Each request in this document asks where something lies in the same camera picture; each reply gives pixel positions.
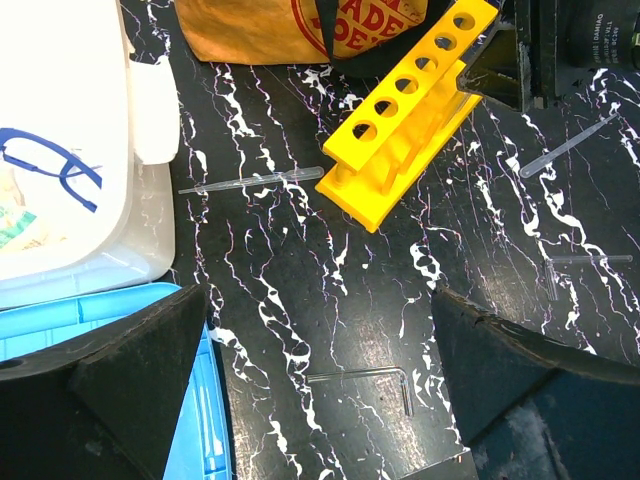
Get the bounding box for bent glass tube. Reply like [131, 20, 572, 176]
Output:
[306, 366, 414, 418]

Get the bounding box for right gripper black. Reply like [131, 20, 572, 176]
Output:
[456, 0, 639, 112]

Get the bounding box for packaged gloves clear bag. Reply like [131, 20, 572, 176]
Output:
[1, 167, 66, 254]

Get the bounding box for short clear test tube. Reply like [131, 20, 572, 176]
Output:
[444, 74, 482, 122]

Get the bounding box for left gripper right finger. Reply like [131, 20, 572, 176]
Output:
[431, 287, 639, 479]

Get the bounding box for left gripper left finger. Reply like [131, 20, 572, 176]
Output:
[1, 286, 208, 479]

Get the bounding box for yellow test tube rack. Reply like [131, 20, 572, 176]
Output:
[316, 1, 498, 232]

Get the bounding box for brown paper bag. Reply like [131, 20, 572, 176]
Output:
[175, 0, 450, 78]

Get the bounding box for clear pipette tube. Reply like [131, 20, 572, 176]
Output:
[519, 113, 618, 179]

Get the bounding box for light blue tub lid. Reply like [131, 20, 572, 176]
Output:
[1, 283, 232, 479]

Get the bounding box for blue safety glasses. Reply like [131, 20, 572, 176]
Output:
[1, 127, 103, 213]

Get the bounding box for white plastic tub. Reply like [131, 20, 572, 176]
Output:
[1, 1, 180, 308]

